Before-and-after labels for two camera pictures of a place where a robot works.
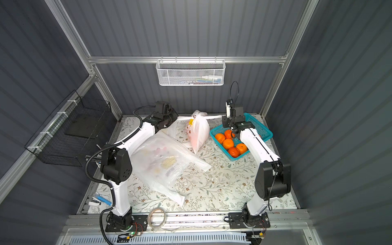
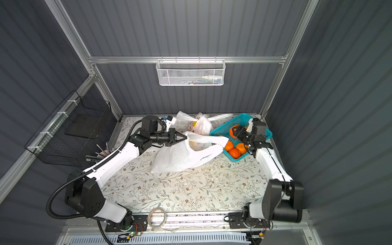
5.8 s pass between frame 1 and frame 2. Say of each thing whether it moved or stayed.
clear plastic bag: moved
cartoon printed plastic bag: moved
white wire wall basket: stayed
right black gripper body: moved
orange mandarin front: stayed
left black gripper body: moved
